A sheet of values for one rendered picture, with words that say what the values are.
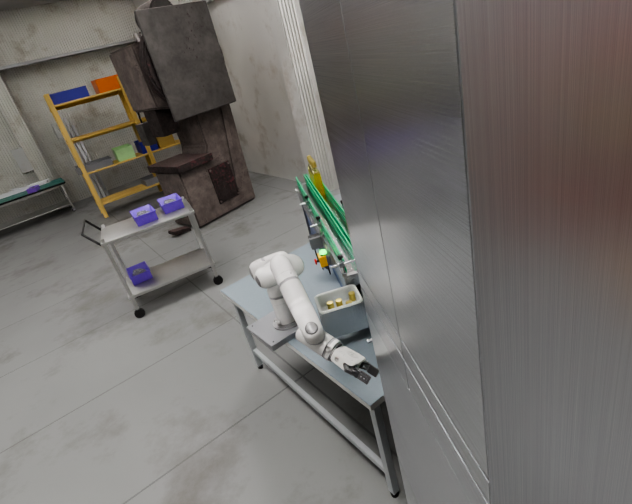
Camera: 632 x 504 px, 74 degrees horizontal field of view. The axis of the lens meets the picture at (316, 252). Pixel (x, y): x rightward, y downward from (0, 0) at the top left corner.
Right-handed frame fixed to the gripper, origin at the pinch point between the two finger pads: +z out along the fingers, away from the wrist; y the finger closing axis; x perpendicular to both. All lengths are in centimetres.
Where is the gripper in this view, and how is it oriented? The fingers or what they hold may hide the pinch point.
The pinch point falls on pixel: (371, 375)
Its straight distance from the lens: 155.5
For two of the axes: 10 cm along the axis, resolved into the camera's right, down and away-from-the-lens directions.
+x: -4.0, 9.0, 2.0
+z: 8.0, 4.4, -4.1
